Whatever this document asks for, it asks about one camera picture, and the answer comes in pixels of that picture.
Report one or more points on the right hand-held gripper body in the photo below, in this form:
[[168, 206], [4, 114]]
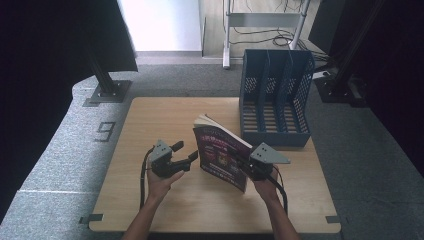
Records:
[[265, 156]]

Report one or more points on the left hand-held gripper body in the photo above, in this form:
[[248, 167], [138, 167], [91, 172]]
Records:
[[161, 156]]

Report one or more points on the purple magazine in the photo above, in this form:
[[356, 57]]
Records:
[[220, 156]]

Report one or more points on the person's left hand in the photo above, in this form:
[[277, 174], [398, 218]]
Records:
[[160, 186]]

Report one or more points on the person's right hand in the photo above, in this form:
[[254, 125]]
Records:
[[265, 190]]

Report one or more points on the blue file organizer rack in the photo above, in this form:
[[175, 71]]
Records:
[[275, 133]]

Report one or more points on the black metal stand with base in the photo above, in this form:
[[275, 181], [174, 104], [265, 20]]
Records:
[[340, 86], [108, 90]]

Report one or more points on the white power strip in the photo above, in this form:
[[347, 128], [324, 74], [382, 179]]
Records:
[[321, 74]]

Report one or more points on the dark curtain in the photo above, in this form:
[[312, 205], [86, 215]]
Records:
[[40, 83], [400, 83]]

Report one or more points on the grey table bracket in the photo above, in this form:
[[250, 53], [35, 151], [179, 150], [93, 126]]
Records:
[[90, 218], [333, 219]]

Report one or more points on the white metal stand frame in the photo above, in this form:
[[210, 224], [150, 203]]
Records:
[[260, 19]]

